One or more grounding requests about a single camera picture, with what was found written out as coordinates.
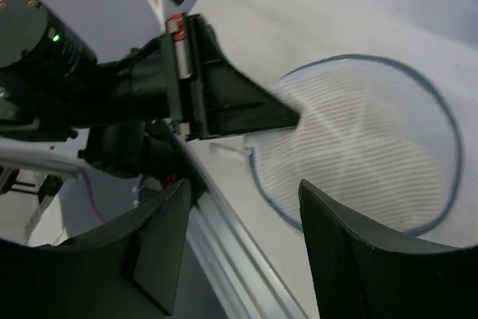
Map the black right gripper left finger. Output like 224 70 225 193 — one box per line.
1 180 191 318

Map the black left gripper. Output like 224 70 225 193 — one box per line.
160 14 299 140

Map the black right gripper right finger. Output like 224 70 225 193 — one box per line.
298 180 477 318

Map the white mesh laundry bag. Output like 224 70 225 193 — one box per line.
244 54 464 236

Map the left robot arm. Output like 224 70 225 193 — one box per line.
1 0 299 187

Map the aluminium mounting rail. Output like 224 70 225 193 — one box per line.
1 137 319 318

